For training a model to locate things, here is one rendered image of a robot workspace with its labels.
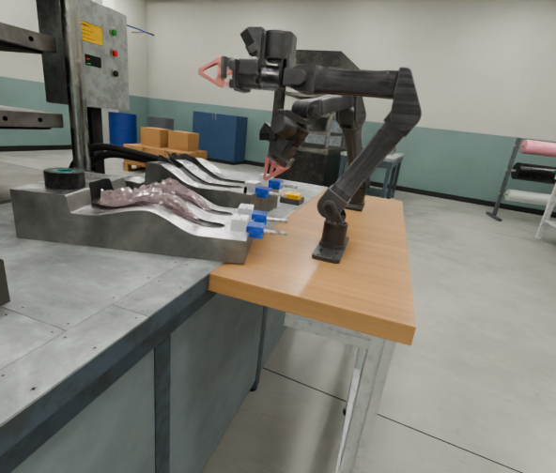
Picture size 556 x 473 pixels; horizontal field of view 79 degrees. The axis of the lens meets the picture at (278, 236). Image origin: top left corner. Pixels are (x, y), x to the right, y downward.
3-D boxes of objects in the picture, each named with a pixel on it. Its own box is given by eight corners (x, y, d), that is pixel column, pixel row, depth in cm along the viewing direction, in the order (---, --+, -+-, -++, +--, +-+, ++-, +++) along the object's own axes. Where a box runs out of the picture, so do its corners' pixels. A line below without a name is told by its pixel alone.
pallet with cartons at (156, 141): (208, 175, 629) (209, 133, 605) (184, 181, 553) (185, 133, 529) (151, 166, 656) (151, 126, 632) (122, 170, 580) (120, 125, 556)
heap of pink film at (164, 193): (214, 207, 93) (215, 179, 91) (197, 226, 76) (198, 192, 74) (121, 196, 93) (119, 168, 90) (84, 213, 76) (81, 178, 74)
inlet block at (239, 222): (285, 240, 83) (288, 220, 81) (285, 248, 78) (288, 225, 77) (233, 234, 83) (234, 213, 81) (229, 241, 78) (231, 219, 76)
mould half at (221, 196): (277, 206, 125) (281, 171, 121) (248, 223, 102) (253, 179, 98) (163, 185, 139) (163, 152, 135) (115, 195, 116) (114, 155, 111)
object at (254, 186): (287, 203, 106) (289, 186, 104) (283, 205, 101) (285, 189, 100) (249, 195, 110) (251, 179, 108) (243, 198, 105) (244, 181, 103)
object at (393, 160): (393, 197, 626) (406, 146, 596) (380, 219, 459) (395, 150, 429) (357, 190, 650) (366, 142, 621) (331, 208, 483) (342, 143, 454)
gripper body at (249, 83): (227, 57, 80) (256, 58, 78) (245, 66, 89) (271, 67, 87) (226, 87, 82) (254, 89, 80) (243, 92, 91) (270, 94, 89)
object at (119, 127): (144, 155, 781) (143, 115, 753) (123, 156, 729) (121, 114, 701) (124, 151, 802) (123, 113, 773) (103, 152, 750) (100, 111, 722)
